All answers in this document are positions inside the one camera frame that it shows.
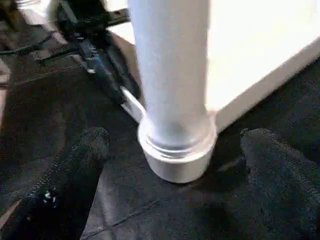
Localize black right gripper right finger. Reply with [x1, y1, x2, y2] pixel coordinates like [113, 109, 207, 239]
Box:
[240, 128, 320, 240]

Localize black work mat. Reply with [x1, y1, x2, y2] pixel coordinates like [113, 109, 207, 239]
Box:
[0, 10, 320, 240]

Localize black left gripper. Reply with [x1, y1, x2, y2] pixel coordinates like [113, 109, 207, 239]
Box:
[54, 0, 144, 105]

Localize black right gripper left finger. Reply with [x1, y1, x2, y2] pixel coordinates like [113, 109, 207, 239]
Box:
[0, 127, 111, 240]

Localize white plastic table top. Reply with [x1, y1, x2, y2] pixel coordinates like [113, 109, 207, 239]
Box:
[102, 0, 320, 135]

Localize white plastic table leg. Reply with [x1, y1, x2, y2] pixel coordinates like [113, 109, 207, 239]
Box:
[127, 0, 219, 184]

